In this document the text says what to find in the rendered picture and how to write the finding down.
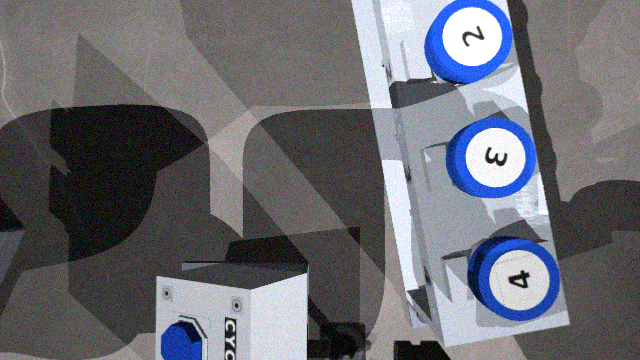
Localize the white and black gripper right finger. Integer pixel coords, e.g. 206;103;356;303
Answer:
417;341;451;360

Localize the white two-button control box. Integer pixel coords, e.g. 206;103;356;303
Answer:
155;262;365;360

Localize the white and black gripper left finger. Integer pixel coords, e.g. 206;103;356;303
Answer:
394;341;425;360

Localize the blue screw cap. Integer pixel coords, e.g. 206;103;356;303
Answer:
424;0;512;85
445;117;536;198
467;236;560;321

